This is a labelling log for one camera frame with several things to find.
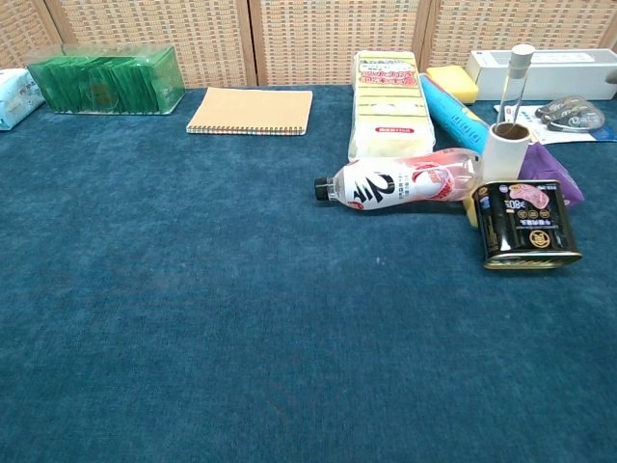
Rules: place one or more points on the correction tape blister pack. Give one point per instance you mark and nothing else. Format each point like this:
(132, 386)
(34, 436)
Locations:
(573, 116)

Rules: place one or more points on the yellow sponge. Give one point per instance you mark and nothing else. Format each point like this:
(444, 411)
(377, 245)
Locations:
(453, 82)

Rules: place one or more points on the blue cling film roll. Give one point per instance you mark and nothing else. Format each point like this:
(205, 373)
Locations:
(455, 118)

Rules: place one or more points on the transparent test tube grey stopper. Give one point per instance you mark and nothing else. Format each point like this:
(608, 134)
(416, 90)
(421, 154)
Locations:
(521, 58)

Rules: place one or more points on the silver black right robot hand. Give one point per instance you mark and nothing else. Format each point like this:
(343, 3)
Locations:
(612, 76)

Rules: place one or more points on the yellow sponge multipack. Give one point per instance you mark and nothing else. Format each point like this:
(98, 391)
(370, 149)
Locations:
(390, 111)

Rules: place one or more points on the white power strip box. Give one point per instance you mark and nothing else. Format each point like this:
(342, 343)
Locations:
(564, 74)

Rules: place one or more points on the tan spiral notebook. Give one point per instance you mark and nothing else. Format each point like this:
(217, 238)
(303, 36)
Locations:
(253, 111)

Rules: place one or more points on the clear box of green packets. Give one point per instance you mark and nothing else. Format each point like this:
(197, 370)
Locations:
(106, 82)

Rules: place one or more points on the purple box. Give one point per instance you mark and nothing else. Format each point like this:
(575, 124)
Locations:
(554, 173)

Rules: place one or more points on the blue table cloth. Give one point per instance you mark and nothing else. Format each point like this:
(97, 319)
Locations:
(193, 289)

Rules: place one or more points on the light blue wet wipes pack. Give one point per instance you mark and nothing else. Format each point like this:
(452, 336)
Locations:
(17, 99)

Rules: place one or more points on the black luncheon meat can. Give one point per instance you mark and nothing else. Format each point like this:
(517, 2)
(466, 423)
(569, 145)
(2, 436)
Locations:
(525, 226)

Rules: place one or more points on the white roll with cardboard core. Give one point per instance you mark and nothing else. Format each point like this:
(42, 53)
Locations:
(503, 159)

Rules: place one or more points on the white pink drink bottle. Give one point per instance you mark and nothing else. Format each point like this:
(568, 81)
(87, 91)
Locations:
(385, 185)

